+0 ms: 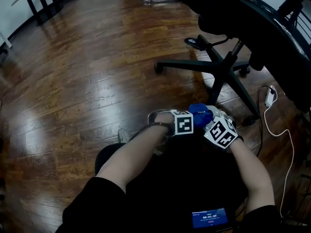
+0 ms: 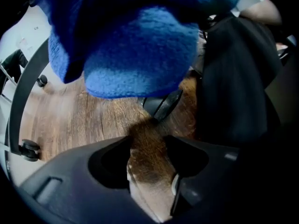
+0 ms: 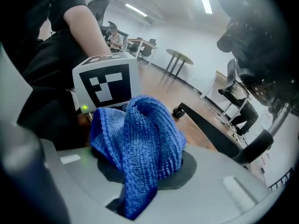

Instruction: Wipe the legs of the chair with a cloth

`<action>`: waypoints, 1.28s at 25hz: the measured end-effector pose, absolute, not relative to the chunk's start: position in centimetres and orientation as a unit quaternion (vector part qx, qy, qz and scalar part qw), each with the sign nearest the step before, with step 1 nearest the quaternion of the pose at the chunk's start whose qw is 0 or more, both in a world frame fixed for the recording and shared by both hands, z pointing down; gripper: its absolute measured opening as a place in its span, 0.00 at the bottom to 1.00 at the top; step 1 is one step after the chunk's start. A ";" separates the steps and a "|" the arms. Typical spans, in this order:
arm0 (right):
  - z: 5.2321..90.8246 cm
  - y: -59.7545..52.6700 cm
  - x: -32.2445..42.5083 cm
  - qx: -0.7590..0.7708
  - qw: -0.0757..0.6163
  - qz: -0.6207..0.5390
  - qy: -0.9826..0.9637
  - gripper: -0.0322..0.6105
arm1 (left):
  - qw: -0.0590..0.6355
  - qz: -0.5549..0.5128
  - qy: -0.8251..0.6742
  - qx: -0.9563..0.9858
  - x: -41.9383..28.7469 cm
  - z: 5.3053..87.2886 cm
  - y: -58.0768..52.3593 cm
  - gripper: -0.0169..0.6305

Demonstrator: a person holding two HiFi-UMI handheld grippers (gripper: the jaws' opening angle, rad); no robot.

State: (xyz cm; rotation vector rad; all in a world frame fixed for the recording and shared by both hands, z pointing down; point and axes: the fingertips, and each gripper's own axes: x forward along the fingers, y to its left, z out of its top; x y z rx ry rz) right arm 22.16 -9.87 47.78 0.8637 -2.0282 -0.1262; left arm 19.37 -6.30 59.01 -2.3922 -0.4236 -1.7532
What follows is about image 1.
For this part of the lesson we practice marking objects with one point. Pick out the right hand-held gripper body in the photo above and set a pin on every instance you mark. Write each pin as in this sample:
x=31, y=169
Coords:
x=222, y=133

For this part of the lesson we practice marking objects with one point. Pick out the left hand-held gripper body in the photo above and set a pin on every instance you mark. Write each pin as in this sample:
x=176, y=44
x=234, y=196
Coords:
x=184, y=125

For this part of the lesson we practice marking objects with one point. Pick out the blue cloth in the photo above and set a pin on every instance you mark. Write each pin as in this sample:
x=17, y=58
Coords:
x=200, y=118

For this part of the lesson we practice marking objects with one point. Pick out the black office chair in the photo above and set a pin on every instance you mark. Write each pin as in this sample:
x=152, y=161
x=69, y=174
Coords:
x=223, y=71

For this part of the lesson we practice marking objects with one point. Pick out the person's left forearm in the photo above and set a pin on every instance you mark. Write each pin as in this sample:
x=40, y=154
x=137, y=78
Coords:
x=131, y=159

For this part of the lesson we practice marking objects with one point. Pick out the person's right forearm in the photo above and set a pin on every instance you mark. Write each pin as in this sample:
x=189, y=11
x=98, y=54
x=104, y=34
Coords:
x=252, y=178

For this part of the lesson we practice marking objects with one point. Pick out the white power adaptor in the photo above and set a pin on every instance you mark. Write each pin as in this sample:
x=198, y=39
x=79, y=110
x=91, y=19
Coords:
x=269, y=97

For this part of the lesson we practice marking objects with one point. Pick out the black metal stand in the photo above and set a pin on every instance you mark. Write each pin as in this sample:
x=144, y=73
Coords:
x=303, y=142

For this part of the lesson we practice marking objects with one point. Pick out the phone with blue screen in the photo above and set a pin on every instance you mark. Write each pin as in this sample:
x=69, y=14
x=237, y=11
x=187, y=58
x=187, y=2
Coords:
x=209, y=217

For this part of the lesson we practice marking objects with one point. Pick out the silver-edged flat device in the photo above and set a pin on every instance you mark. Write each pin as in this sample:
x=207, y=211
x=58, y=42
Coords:
x=291, y=38

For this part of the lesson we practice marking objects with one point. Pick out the black metal railing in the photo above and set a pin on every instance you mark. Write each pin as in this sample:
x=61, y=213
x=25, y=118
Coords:
x=303, y=25

